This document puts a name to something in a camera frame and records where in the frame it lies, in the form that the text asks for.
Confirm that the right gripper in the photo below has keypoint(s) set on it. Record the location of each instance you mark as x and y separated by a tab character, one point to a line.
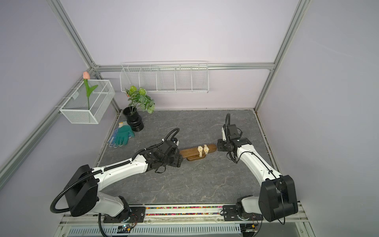
219	145

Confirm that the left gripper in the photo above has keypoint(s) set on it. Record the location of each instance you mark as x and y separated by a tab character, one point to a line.
177	161

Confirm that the brown wooden watch stand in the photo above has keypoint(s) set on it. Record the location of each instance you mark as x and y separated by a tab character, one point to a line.
192	154

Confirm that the beige band watch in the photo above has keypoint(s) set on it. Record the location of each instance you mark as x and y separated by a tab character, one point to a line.
206	149

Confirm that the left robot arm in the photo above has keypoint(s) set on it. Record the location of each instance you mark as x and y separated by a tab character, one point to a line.
85	187

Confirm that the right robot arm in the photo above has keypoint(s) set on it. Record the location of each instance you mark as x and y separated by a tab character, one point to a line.
277	198

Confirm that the green work glove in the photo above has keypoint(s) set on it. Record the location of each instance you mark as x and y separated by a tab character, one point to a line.
123	134

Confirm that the black ribbed plant pot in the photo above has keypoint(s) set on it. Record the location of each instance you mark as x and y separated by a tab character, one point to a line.
133	119

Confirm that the blue dotted work glove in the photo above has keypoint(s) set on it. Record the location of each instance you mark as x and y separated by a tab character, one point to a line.
110	141

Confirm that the green artificial potted plant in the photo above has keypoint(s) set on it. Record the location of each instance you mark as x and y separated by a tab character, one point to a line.
138	98

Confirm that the pink artificial tulip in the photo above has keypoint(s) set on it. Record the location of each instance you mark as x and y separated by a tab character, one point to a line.
89	89

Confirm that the aluminium front rail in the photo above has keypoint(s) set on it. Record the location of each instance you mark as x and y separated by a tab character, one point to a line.
187	214

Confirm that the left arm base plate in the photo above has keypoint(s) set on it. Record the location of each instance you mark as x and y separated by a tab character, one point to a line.
134	214

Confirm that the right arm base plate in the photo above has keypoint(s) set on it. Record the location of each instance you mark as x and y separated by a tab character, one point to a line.
236	213

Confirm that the long white wire shelf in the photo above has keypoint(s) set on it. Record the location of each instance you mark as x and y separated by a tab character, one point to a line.
165	76

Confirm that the white slotted cable duct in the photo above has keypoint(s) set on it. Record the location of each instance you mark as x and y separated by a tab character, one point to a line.
172	230

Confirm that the white mesh wall basket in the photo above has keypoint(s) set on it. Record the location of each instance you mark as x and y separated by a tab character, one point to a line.
75	108

